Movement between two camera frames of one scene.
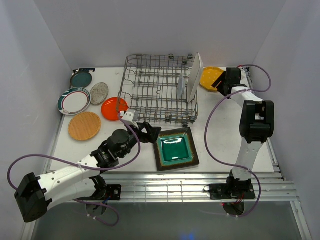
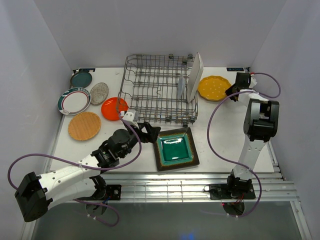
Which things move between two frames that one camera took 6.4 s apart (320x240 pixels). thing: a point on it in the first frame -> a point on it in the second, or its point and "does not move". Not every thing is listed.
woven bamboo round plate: x=84 y=126 does not move
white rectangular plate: x=195 y=75 does not move
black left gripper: x=153 y=132 does not move
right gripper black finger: x=220 y=86 -> x=231 y=90
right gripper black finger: x=219 y=79 -> x=235 y=98
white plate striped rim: x=74 y=101 does not move
